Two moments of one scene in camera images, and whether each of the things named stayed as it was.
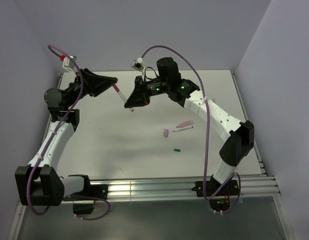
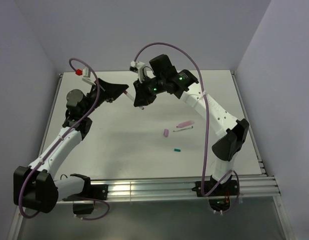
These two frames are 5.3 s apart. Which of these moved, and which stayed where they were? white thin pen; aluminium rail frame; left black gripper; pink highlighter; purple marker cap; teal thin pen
Moved: left black gripper; white thin pen
Stayed: teal thin pen; aluminium rail frame; purple marker cap; pink highlighter
